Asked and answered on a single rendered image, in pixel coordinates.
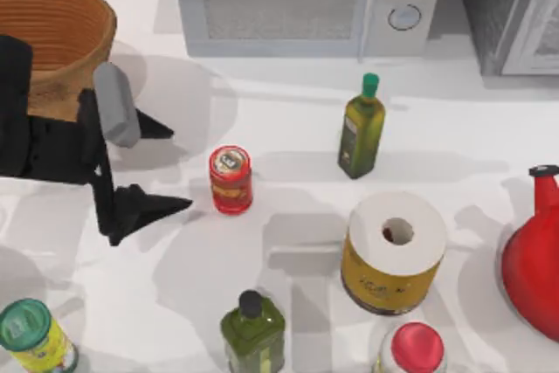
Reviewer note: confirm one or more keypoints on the pale grey rounded box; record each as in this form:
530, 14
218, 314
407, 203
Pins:
115, 102

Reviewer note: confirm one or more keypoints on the red can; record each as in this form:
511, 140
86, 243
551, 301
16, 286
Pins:
230, 181

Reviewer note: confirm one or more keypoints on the brown woven basket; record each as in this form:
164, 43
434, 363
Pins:
57, 28

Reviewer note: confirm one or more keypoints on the green bottle with black cap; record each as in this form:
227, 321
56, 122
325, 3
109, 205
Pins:
253, 338

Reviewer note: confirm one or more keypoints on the yellow can with green lid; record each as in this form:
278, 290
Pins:
30, 338

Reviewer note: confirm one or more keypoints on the microwave oven door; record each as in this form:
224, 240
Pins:
279, 2

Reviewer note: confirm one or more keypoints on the paper roll in yellow wrap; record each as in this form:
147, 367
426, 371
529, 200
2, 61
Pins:
393, 268

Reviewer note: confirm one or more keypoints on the microwave knob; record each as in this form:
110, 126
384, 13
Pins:
405, 17

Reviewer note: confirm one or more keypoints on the pale microwave oven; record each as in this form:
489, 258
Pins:
432, 6

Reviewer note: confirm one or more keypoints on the jar with red lid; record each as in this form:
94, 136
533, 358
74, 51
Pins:
415, 347

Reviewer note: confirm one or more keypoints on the red jug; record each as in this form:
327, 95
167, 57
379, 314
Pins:
539, 250

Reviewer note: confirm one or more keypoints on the grey cabinet door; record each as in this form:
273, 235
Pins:
539, 19

